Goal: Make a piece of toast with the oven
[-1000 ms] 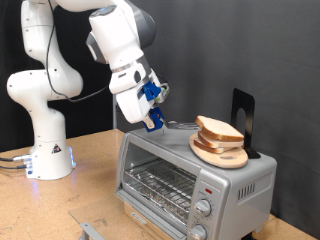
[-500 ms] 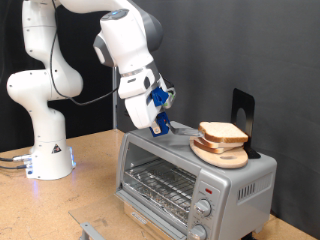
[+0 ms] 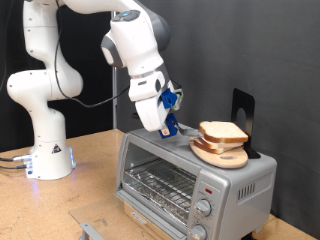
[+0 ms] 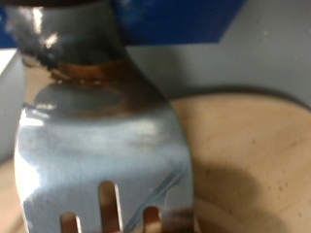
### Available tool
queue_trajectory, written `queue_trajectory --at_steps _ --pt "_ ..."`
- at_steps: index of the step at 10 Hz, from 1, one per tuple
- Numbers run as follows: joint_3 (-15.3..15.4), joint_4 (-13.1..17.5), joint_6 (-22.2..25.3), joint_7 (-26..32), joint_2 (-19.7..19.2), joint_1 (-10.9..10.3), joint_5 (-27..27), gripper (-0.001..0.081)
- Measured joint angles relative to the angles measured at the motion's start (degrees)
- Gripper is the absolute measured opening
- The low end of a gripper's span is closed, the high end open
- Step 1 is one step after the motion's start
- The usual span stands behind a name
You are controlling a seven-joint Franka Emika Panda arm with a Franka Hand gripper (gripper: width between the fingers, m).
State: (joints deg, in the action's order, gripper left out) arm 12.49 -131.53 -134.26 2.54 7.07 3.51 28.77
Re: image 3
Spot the metal spatula with blue block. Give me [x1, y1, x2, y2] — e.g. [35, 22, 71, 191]
[131, 112, 204, 140]

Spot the aluminium foil liner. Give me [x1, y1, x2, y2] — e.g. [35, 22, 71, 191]
[128, 181, 189, 225]

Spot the vertical metal pole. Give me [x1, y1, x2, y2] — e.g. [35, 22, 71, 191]
[111, 9, 119, 130]

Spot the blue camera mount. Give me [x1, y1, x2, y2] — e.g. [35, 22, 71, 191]
[160, 88, 178, 110]

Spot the silver oven knob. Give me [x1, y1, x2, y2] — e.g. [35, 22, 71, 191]
[188, 223, 208, 240]
[193, 198, 213, 218]

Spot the glass oven door with handle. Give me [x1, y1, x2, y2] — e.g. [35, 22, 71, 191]
[68, 189, 189, 240]

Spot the silver toaster oven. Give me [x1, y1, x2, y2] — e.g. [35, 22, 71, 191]
[114, 120, 278, 240]

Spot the wrist camera with green sticker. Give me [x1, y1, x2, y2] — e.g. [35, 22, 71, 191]
[173, 89, 184, 112]

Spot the black cable with silver connector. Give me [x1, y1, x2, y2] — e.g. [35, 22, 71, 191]
[0, 153, 33, 163]

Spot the black metal bookend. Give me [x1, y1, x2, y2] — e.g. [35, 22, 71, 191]
[230, 87, 262, 160]

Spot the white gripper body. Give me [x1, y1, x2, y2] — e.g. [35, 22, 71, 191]
[128, 70, 173, 133]

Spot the black backdrop curtain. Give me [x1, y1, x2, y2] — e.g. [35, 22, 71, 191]
[0, 0, 114, 153]

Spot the black base cable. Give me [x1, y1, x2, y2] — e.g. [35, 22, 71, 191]
[0, 163, 29, 171]

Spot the wire oven rack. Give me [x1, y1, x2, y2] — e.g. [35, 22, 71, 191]
[123, 158, 198, 225]

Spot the dark grey backdrop panel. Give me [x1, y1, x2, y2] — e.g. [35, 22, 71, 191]
[118, 0, 320, 239]

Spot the round wooden cutting board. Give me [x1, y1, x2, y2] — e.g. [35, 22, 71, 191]
[188, 137, 249, 169]

